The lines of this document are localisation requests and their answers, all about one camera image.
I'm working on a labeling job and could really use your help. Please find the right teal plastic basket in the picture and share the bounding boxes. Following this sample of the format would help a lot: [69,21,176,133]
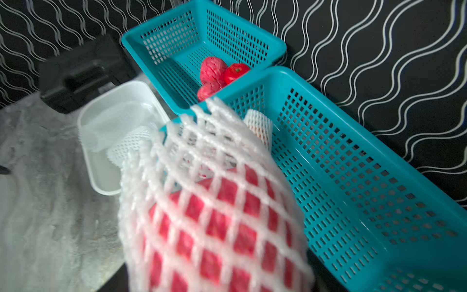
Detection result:
[218,67,467,292]

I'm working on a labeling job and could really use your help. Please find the teal plastic basket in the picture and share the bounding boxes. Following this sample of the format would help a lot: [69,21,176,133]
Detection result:
[122,1,287,115]
[218,67,467,292]

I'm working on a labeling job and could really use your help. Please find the black plastic tool case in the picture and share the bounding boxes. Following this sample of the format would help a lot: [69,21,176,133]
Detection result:
[39,35,137,114]

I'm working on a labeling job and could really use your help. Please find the white foam net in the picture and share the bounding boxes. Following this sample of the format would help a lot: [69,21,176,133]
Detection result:
[79,102,153,153]
[106,126,153,168]

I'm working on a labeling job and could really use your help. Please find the white plastic tray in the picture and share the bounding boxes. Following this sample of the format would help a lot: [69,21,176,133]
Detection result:
[77,81,169,195]

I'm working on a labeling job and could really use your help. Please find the left teal plastic basket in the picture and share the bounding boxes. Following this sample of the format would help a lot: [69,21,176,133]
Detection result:
[122,1,287,115]

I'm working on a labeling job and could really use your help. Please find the netted apple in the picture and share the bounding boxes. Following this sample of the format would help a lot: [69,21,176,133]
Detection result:
[243,109,273,151]
[119,97,316,292]
[199,57,228,86]

